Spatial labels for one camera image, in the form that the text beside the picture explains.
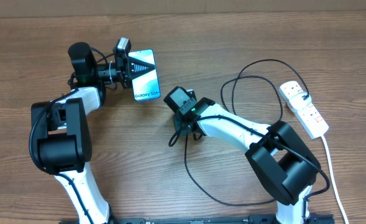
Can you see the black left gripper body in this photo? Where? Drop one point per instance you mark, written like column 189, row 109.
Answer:
column 121, row 70

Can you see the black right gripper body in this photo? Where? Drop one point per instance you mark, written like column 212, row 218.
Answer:
column 182, row 129

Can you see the Samsung Galaxy smartphone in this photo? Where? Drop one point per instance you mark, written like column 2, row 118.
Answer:
column 145, row 85

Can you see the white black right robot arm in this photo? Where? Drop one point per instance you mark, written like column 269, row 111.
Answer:
column 282, row 162

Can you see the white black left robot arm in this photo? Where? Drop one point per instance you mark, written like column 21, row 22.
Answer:
column 60, row 142

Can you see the white charger plug adapter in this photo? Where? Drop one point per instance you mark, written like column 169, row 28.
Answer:
column 299, row 101

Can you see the white power strip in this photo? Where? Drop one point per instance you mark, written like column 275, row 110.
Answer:
column 310, row 118

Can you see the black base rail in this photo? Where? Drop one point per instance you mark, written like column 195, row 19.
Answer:
column 251, row 219

